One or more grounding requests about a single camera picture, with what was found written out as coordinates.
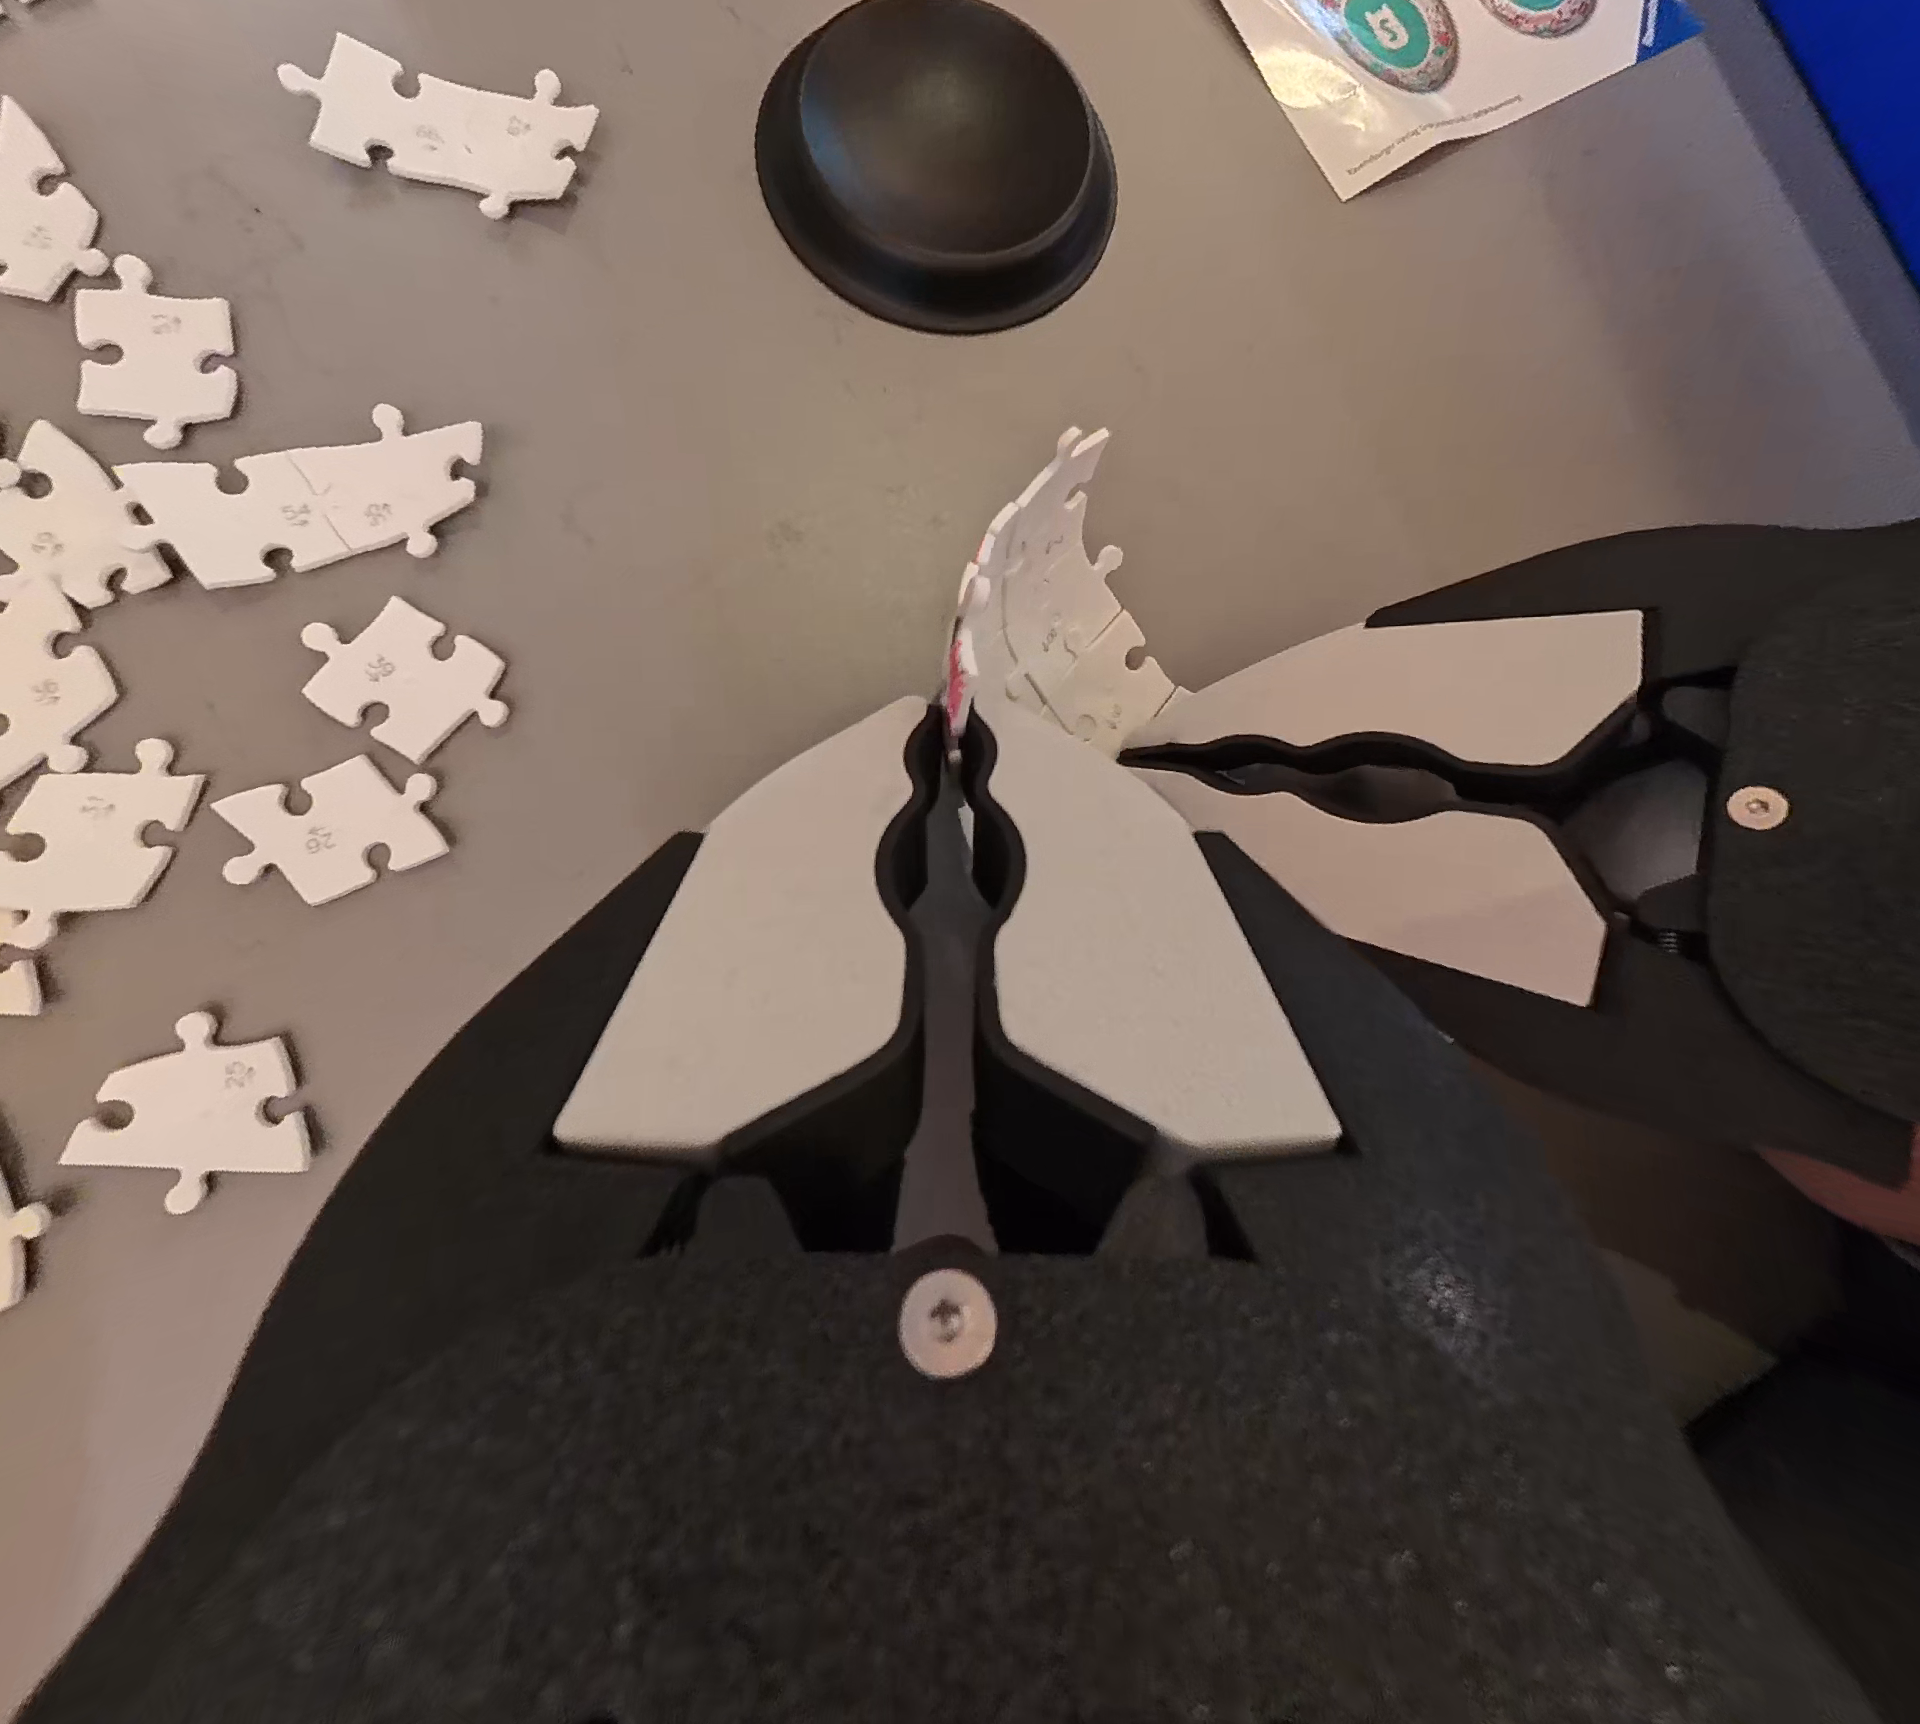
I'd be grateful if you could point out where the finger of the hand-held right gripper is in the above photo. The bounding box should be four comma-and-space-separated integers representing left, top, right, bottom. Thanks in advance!
1116, 609, 1650, 782
1116, 757, 1630, 1009

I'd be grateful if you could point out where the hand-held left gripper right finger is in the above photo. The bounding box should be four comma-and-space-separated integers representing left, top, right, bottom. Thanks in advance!
958, 704, 1346, 1255

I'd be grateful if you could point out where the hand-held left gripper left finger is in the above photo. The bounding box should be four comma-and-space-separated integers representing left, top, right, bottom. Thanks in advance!
552, 691, 962, 1255

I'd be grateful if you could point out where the curved assembled puzzle section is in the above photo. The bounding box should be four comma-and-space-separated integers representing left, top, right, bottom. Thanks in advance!
937, 426, 1203, 767

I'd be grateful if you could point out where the spread of white puzzle pieces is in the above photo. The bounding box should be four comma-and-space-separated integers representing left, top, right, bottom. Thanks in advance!
0, 0, 603, 1313

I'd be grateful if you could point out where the black round puzzle stand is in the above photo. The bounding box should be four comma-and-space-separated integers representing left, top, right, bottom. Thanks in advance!
753, 0, 1122, 333

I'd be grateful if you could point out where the person's right hand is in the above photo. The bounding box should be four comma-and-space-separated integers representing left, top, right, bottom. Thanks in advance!
1755, 1143, 1920, 1255

